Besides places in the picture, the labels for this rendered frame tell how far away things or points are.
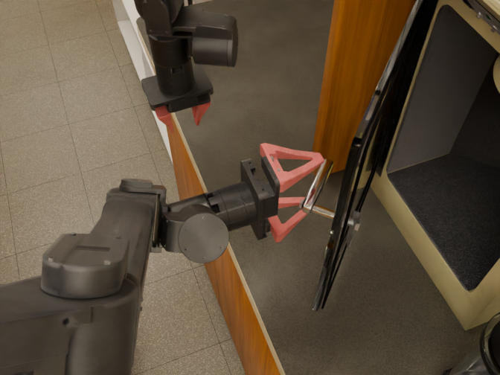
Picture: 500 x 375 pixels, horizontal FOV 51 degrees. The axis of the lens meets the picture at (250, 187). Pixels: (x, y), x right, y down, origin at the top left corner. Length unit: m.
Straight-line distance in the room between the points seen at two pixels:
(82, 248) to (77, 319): 0.05
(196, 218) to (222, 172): 0.48
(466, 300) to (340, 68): 0.41
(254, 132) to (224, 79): 0.18
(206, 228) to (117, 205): 0.10
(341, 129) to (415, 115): 0.14
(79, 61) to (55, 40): 0.23
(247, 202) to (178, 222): 0.12
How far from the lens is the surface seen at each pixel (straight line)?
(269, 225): 0.73
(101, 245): 0.31
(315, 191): 0.69
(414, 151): 0.97
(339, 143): 0.99
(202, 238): 0.58
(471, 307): 0.90
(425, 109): 0.89
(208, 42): 0.76
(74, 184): 2.32
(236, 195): 0.66
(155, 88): 0.85
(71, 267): 0.27
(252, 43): 1.33
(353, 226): 0.67
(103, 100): 2.63
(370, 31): 0.83
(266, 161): 0.64
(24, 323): 0.25
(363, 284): 0.93
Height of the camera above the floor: 1.76
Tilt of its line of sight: 54 degrees down
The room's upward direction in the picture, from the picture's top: straight up
